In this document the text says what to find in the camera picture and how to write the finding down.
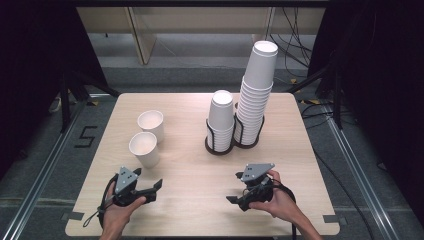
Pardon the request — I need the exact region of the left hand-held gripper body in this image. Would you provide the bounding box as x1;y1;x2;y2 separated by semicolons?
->
112;166;144;208

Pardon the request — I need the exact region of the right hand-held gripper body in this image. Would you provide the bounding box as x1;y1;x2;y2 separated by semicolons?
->
239;162;276;205

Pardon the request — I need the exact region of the white paper cup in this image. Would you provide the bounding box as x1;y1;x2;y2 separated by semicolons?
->
136;109;166;144
128;131;159;169

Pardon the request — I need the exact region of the black wire cup holder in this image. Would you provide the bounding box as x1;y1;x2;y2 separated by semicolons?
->
204;112;266;156

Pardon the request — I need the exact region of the tall stack of white cups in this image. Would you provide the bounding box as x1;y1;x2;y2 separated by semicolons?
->
234;40;279;147

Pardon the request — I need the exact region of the person's left hand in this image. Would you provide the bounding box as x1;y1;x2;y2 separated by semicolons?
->
99;181;148;236

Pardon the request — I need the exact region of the person's right hand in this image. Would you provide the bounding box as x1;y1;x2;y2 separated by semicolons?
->
248;169;298;224

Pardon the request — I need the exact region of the grey tape piece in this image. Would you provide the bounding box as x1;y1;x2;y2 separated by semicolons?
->
322;214;348;225
60;211;85;222

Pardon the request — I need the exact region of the short stack of white cups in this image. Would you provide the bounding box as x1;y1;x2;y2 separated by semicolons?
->
206;89;236;153

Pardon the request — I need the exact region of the beige wooden shelf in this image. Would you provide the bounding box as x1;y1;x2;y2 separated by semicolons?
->
76;6;326;66

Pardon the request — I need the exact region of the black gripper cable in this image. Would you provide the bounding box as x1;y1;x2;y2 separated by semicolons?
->
82;173;120;230
244;179;298;240

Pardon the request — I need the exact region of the black floor cable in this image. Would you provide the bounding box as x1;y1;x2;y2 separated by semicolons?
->
299;99;376;240

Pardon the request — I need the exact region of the aluminium floor rail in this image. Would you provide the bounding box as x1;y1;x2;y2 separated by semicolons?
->
1;96;91;240
326;116;403;240

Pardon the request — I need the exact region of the bundle of black hanging cables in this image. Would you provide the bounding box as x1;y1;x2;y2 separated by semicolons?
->
266;6;314;69

